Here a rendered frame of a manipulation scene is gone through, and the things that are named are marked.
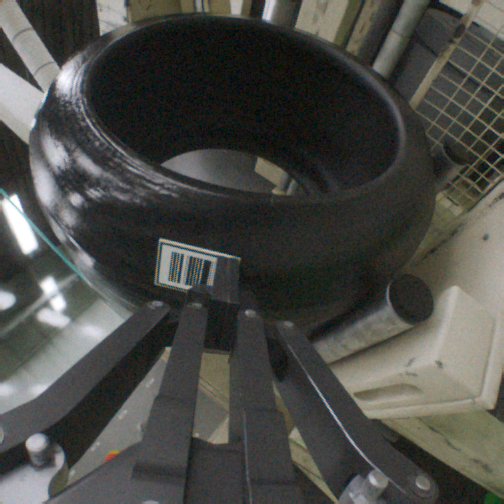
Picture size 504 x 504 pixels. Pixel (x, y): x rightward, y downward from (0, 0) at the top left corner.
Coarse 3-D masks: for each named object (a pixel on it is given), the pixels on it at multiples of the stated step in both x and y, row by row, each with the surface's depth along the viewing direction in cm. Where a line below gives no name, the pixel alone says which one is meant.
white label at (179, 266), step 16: (160, 240) 21; (160, 256) 22; (176, 256) 22; (192, 256) 22; (208, 256) 21; (160, 272) 22; (176, 272) 22; (192, 272) 22; (208, 272) 22; (176, 288) 23
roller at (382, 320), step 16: (384, 288) 25; (400, 288) 24; (416, 288) 24; (368, 304) 27; (384, 304) 25; (400, 304) 23; (416, 304) 23; (432, 304) 24; (336, 320) 35; (352, 320) 30; (368, 320) 27; (384, 320) 25; (400, 320) 23; (416, 320) 23; (320, 336) 37; (336, 336) 33; (352, 336) 30; (368, 336) 28; (384, 336) 27; (320, 352) 37; (336, 352) 34; (352, 352) 33
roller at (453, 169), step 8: (448, 144) 38; (456, 144) 38; (440, 152) 39; (448, 152) 37; (456, 152) 37; (464, 152) 38; (432, 160) 40; (440, 160) 39; (448, 160) 38; (456, 160) 37; (464, 160) 37; (440, 168) 39; (448, 168) 38; (456, 168) 38; (440, 176) 40; (448, 176) 39; (440, 184) 41
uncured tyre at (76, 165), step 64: (64, 64) 31; (128, 64) 46; (192, 64) 54; (256, 64) 56; (320, 64) 52; (64, 128) 25; (128, 128) 56; (192, 128) 65; (256, 128) 68; (320, 128) 62; (384, 128) 49; (64, 192) 24; (128, 192) 23; (192, 192) 23; (256, 192) 24; (320, 192) 63; (384, 192) 28; (128, 256) 23; (256, 256) 23; (320, 256) 24; (384, 256) 27; (320, 320) 30
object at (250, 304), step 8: (240, 296) 17; (248, 296) 18; (240, 304) 16; (248, 304) 17; (256, 304) 17; (264, 328) 15; (272, 328) 15; (232, 336) 15; (272, 336) 14; (232, 344) 15; (272, 344) 14; (280, 344) 14; (272, 352) 14; (280, 352) 14; (272, 360) 14; (280, 360) 14; (288, 360) 14
